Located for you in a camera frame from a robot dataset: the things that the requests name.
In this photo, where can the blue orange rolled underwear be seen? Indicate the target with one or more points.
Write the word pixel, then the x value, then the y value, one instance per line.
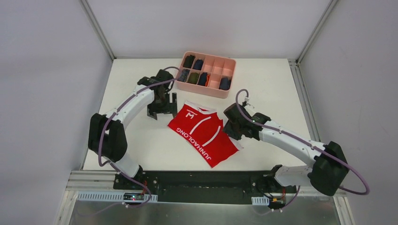
pixel 204 79

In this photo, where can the navy rolled underwear top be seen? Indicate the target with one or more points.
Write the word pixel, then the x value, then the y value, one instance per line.
pixel 198 64

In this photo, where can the pink compartment organizer box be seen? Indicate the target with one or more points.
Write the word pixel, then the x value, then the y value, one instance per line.
pixel 217 66

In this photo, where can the dark blue rolled underwear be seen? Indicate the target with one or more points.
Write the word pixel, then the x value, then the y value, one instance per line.
pixel 225 83

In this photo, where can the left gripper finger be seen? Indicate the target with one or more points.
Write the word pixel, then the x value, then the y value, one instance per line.
pixel 152 115
pixel 173 105

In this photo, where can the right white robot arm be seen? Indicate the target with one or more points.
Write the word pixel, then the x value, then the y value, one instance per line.
pixel 324 167

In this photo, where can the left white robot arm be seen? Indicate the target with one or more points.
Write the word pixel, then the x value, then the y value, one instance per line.
pixel 107 137

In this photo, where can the blue striped rolled underwear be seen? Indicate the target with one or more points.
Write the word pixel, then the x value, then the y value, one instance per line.
pixel 184 75

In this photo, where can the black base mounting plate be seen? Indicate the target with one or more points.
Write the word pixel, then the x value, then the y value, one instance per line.
pixel 201 195

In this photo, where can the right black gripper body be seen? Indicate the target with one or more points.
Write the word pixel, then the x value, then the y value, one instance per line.
pixel 233 128

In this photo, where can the olive green rolled underwear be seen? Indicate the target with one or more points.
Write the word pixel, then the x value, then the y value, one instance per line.
pixel 193 78

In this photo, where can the black rolled underwear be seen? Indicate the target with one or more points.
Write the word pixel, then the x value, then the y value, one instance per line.
pixel 189 61

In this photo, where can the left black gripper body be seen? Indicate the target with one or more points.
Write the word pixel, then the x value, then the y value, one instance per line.
pixel 162 108

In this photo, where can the red underwear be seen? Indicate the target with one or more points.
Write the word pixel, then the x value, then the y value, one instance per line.
pixel 202 128

